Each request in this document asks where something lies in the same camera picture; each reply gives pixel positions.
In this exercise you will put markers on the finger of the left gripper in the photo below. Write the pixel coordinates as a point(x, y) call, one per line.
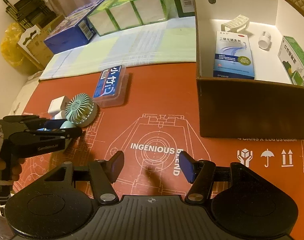
point(29, 137)
point(34, 121)

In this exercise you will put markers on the white power adapter cube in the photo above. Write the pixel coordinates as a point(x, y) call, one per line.
point(57, 105)

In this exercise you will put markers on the brown cardboard storage box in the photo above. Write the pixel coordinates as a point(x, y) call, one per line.
point(269, 106)

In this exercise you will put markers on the yellow plastic bag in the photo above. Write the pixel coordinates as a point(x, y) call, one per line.
point(8, 47)

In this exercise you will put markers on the red Motul cardboard sheet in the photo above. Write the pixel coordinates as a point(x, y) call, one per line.
point(159, 119)

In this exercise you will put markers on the teal handheld mini fan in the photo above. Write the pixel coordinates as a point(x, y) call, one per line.
point(81, 111)

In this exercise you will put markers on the black folding chair stack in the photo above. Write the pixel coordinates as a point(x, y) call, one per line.
point(28, 13)

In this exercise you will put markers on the blue white medicine box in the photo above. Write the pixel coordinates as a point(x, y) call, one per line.
point(233, 56)

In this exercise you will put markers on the small white bottle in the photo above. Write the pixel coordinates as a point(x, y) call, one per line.
point(264, 40)

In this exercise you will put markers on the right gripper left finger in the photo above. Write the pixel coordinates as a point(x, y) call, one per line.
point(103, 173)

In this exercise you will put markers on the blue label clear plastic case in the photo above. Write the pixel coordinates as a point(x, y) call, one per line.
point(111, 87)

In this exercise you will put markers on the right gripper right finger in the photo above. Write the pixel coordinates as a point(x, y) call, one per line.
point(200, 175)

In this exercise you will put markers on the person's left hand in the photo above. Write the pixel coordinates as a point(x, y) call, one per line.
point(16, 170)

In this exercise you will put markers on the blue picture carton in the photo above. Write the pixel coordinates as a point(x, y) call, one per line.
point(74, 31)

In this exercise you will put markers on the green tissue pack bundle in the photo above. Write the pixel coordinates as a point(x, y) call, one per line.
point(115, 15)

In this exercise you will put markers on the green medicine box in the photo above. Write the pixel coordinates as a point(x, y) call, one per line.
point(291, 56)

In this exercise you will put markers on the open brown cardboard carton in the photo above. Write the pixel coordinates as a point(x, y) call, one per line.
point(32, 46)

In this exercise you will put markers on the checkered pastel table cloth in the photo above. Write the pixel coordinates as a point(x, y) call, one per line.
point(171, 41)

